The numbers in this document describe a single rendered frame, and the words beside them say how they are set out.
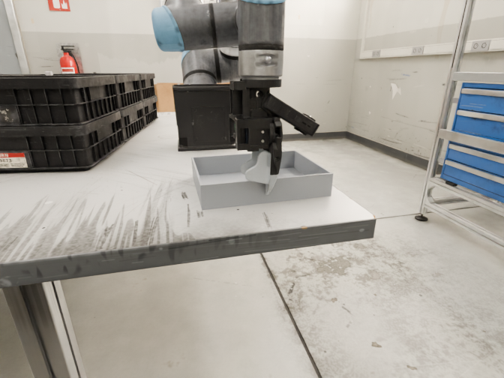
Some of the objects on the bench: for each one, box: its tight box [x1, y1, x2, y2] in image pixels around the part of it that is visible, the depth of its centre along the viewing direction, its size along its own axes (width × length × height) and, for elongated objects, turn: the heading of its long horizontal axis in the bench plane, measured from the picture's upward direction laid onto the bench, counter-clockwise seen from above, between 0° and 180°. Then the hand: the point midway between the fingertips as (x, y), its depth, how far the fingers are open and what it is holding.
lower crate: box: [0, 111, 125, 173], centre depth 89 cm, size 40×30×12 cm
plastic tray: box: [191, 150, 334, 210], centre depth 69 cm, size 27×20×5 cm
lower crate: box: [118, 102, 146, 144], centre depth 117 cm, size 40×30×12 cm
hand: (270, 187), depth 60 cm, fingers closed
